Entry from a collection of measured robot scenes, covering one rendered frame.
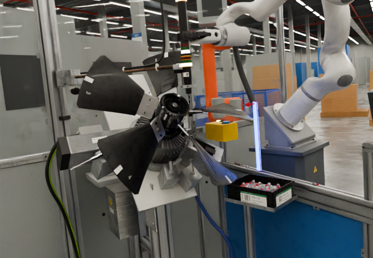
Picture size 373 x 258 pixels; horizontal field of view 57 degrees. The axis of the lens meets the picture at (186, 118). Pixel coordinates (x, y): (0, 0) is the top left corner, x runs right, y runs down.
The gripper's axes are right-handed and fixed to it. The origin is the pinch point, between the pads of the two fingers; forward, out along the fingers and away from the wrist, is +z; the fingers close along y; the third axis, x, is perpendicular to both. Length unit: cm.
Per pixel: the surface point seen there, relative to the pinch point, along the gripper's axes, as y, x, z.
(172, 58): 15.1, -7.3, -2.4
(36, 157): 71, -51, 52
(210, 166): -22, -48, 7
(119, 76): 7.6, -14.1, 25.7
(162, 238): 8, -83, 14
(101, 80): 10.0, -15.1, 32.2
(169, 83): 7.8, -18.3, 4.2
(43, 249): 71, -100, 54
